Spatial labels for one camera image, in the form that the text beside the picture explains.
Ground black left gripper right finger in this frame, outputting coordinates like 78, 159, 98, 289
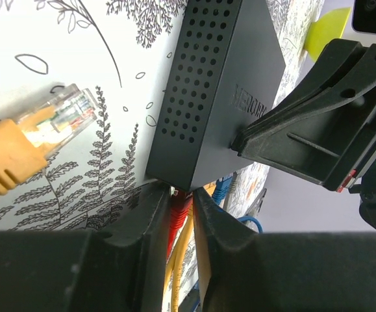
193, 188, 376, 311

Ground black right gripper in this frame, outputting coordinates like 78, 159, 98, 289
231, 39, 376, 229

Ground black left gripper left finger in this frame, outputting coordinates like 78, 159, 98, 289
0, 182, 170, 311

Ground red ethernet cable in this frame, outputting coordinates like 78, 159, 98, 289
166, 190, 194, 257

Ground blue ethernet cable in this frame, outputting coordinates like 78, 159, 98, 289
212, 174, 263, 234

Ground black network switch box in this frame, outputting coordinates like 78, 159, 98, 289
146, 1, 285, 192

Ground lime green bowl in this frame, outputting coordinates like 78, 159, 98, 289
304, 7, 351, 62

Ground yellow ethernet cable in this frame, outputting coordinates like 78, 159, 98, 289
0, 83, 98, 209
161, 185, 218, 312

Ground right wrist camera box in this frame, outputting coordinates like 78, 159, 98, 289
351, 0, 376, 34

